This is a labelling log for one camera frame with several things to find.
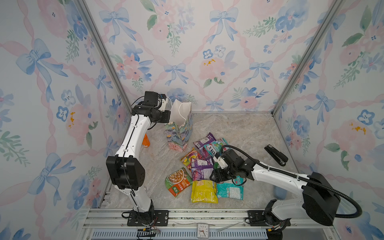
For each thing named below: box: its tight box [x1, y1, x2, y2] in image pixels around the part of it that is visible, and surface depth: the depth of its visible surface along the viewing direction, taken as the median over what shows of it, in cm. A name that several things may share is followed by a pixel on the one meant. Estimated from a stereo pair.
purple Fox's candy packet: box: [191, 157, 215, 181], surface depth 88 cm
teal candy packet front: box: [216, 176, 246, 201], surface depth 82 cm
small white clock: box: [197, 223, 210, 240], surface depth 70 cm
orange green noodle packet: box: [165, 167, 193, 197], surface depth 87 cm
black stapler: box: [264, 144, 289, 167], surface depth 96 cm
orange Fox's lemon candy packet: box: [180, 147, 202, 172], surface depth 94 cm
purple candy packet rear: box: [193, 132, 217, 149], surface depth 102 cm
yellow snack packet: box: [191, 179, 219, 204], surface depth 81 cm
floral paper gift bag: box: [165, 99, 193, 152], surface depth 90 cm
